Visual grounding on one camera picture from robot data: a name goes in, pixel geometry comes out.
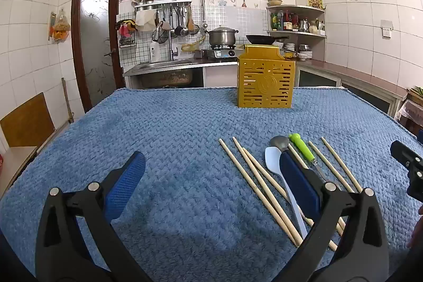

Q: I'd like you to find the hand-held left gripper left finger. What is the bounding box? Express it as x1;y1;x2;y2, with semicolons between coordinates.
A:
35;151;153;282

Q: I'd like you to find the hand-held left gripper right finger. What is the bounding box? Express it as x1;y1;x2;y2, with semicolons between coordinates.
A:
264;151;390;282

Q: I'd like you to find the white plastic spoon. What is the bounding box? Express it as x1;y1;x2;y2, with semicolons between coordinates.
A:
264;146;309;240

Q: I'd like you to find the green handled metal utensil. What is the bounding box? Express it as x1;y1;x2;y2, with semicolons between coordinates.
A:
289;133;341;191

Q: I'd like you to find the grey spoon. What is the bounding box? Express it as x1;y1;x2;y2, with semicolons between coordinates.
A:
269;136;291;154

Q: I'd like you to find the yellow slotted utensil holder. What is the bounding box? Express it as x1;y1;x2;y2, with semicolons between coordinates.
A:
237;45;296;108

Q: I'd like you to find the row of hanging kitchen utensils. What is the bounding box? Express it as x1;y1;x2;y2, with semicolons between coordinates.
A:
152;3;200;44

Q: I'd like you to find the person's right hand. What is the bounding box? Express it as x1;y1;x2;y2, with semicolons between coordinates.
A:
409;205;423;249

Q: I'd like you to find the plastic covered red stand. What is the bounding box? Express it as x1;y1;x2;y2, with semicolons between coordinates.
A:
395;87;423;134

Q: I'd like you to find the blue textured blanket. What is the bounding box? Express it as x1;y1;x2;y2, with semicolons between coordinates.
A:
0;87;423;282

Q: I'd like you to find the kitchen counter with cabinets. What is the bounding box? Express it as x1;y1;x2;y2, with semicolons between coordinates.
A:
294;59;408;117

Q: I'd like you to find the wooden stick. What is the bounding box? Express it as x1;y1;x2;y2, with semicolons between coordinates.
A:
62;78;75;124

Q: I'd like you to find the steel sink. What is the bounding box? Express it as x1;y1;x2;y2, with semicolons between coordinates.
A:
124;59;204;89

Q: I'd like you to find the wooden chair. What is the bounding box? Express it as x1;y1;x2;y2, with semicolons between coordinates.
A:
0;93;56;200

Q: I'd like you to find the stack of bowls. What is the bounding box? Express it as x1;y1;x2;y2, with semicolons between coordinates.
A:
282;42;313;61

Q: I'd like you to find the brown framed glass door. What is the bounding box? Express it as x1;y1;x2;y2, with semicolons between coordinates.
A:
72;0;125;113

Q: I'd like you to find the metal faucet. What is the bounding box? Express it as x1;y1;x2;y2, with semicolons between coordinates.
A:
168;29;180;61

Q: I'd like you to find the black wok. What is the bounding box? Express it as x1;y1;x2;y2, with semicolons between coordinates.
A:
245;34;289;46

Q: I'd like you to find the white corner shelf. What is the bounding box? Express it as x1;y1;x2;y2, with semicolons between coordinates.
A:
266;5;328;62

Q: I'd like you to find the gas stove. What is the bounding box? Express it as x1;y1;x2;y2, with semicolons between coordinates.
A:
201;45;247;61

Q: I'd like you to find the row of condiment bottles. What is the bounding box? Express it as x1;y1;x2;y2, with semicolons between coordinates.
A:
270;9;300;31

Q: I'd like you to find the white hanging towel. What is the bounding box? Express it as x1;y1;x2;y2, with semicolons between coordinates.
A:
135;9;157;32

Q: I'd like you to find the steel cooking pot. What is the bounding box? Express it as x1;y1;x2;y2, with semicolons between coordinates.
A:
204;25;239;47

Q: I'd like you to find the hanging plastic bag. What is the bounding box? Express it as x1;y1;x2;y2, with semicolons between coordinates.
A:
49;8;71;44

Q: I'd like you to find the wire wall basket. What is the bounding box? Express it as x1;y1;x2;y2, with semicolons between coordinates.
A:
116;19;139;48

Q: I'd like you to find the yellow hose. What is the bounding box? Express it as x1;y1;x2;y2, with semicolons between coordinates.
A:
181;38;205;53

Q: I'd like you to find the metal wall rack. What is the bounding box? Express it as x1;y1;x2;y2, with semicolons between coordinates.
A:
134;0;193;11

